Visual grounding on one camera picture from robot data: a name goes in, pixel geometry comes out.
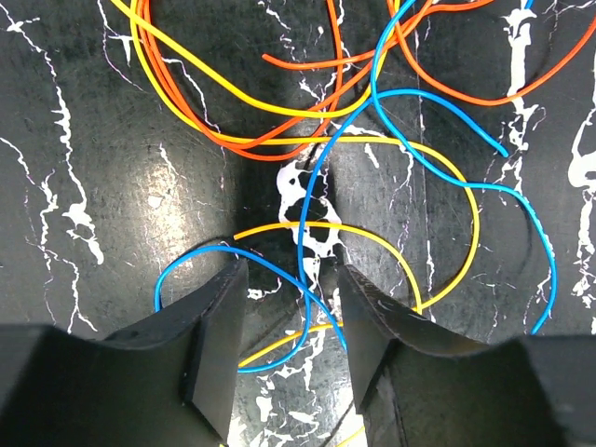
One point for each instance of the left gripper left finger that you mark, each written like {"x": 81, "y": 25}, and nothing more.
{"x": 166, "y": 380}

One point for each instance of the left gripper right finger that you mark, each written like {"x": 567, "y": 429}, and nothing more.
{"x": 416, "y": 383}

